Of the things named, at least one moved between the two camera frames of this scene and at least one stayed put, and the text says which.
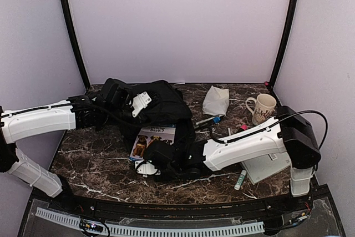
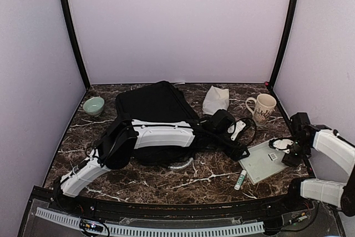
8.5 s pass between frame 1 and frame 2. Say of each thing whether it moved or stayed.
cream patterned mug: stayed
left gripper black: moved
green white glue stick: stayed
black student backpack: moved
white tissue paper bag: stayed
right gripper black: moved
